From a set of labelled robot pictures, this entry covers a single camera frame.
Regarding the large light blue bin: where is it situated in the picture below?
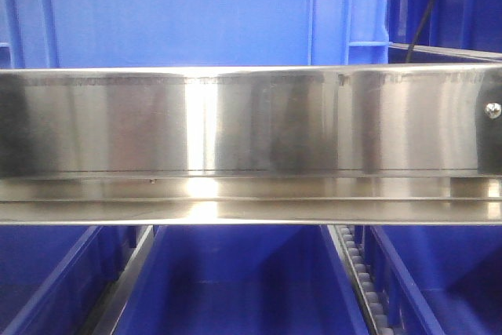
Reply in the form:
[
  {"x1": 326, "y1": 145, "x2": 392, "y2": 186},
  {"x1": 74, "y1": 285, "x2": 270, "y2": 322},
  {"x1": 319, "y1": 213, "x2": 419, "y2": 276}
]
[{"x1": 1, "y1": 0, "x2": 389, "y2": 68}]

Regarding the white roller conveyor track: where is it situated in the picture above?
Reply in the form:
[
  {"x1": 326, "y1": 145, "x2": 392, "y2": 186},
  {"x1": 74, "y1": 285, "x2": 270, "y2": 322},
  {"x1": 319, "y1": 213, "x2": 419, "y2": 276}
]
[{"x1": 330, "y1": 225, "x2": 395, "y2": 334}]

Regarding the blue lower middle bin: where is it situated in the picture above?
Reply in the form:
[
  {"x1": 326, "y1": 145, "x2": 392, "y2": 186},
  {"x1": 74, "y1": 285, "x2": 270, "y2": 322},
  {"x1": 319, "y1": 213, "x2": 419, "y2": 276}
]
[{"x1": 116, "y1": 225, "x2": 368, "y2": 334}]

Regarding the blue lower right bin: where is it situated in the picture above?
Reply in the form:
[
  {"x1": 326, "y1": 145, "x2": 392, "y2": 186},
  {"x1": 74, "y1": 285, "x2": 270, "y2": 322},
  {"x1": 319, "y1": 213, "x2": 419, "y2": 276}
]
[{"x1": 355, "y1": 226, "x2": 501, "y2": 334}]

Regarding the blue lower left bin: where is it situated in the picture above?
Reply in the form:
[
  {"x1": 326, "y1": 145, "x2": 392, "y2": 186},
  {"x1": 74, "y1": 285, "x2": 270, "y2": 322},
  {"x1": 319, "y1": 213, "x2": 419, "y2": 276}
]
[{"x1": 1, "y1": 225, "x2": 137, "y2": 334}]

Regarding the dark blue upper right bin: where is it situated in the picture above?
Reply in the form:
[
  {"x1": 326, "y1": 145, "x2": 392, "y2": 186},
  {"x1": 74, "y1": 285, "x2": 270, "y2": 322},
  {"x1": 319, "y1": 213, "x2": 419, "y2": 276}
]
[{"x1": 387, "y1": 0, "x2": 501, "y2": 53}]

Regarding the stainless steel shelf rail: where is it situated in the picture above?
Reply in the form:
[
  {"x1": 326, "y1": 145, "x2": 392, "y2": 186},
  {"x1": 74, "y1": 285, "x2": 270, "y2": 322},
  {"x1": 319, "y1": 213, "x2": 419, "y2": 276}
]
[{"x1": 1, "y1": 64, "x2": 501, "y2": 224}]

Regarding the steel divider rail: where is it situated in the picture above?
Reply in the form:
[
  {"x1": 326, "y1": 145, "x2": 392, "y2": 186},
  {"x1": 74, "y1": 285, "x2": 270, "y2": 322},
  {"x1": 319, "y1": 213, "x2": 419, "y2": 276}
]
[{"x1": 78, "y1": 225, "x2": 155, "y2": 334}]

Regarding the silver rail bolt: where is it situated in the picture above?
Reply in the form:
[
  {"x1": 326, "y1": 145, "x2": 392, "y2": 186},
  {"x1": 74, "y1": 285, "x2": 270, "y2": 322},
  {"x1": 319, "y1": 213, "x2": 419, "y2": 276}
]
[{"x1": 484, "y1": 102, "x2": 502, "y2": 119}]

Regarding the black hanging cable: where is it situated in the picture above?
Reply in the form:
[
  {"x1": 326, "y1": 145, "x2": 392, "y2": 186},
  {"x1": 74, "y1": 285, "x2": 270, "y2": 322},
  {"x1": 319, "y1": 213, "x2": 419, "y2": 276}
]
[{"x1": 405, "y1": 0, "x2": 441, "y2": 63}]

